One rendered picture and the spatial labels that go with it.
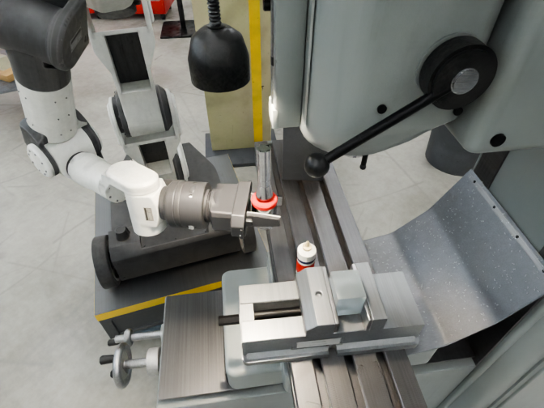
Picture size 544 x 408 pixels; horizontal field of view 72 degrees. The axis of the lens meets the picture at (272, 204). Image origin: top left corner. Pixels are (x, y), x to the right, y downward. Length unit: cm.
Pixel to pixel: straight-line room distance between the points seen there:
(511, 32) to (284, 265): 63
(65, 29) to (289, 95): 37
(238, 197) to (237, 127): 193
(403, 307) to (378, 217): 156
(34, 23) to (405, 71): 54
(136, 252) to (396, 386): 96
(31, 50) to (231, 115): 192
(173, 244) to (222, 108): 132
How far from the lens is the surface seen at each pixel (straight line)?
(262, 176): 63
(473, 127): 52
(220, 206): 68
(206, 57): 44
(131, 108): 119
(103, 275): 145
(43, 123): 85
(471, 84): 44
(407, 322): 78
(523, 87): 50
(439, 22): 44
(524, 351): 102
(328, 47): 43
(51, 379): 197
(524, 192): 88
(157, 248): 140
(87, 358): 195
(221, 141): 266
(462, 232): 97
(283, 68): 49
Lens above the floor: 163
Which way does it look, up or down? 45 degrees down
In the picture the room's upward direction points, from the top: straight up
